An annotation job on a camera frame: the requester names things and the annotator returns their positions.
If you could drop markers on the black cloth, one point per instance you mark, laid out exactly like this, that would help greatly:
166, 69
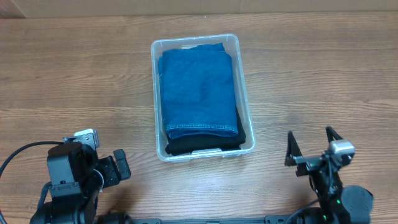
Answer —
188, 144

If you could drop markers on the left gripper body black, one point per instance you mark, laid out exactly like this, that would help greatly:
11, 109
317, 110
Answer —
111, 175

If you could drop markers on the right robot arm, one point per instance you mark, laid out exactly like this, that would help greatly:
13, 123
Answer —
335, 203

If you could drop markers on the clear plastic storage bin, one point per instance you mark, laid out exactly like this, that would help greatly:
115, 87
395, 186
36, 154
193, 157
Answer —
231, 45

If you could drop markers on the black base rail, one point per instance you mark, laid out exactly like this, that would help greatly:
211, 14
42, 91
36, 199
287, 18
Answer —
211, 221

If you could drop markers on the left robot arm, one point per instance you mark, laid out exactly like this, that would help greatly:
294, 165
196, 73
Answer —
77, 177

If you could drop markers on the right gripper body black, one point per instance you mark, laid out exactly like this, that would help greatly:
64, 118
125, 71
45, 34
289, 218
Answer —
311, 162

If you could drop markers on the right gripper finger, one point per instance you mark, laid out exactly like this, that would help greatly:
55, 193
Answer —
293, 149
332, 135

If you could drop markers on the blue denim cloth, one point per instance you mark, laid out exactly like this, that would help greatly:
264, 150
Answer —
197, 92

